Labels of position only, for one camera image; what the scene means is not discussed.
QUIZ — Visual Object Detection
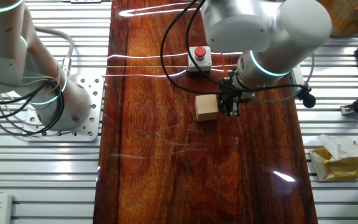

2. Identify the small wooden block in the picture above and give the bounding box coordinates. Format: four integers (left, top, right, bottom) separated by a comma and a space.
195, 94, 219, 122

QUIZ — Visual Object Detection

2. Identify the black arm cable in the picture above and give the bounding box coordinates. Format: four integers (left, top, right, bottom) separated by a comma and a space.
185, 0, 306, 94
159, 0, 226, 96

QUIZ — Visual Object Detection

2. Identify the grey box with red button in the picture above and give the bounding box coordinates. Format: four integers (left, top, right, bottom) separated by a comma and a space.
187, 45, 213, 73

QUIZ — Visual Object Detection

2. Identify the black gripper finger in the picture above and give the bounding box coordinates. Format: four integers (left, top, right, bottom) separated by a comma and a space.
227, 98, 241, 118
218, 95, 232, 114

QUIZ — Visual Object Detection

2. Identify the gold tissue pack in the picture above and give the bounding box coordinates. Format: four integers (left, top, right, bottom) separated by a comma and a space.
308, 134, 358, 183

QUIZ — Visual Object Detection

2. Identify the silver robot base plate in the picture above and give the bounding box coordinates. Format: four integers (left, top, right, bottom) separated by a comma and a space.
23, 74, 105, 143

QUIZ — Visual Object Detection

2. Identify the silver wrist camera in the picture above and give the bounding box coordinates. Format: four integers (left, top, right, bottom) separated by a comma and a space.
289, 63, 306, 94

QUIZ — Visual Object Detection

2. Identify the dark red wooden board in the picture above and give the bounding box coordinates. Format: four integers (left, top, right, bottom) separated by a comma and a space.
92, 0, 319, 224

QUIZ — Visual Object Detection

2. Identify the thin grey gripper cable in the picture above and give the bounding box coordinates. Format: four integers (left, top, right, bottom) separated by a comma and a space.
247, 52, 316, 104

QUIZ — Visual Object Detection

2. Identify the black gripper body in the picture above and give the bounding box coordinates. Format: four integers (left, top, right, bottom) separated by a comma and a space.
218, 76, 246, 102

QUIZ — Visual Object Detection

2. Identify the black cable plug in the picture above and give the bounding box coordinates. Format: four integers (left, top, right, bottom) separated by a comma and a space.
301, 88, 317, 109

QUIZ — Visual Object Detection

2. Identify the grey base cable with connector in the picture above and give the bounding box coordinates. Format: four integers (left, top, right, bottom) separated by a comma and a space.
33, 26, 75, 77

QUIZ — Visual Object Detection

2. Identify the black base cable bundle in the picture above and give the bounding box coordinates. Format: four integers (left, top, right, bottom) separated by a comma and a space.
0, 79, 66, 137

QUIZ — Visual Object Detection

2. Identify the brown cardboard box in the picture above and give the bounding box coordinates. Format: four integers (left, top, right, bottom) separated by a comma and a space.
320, 0, 358, 37

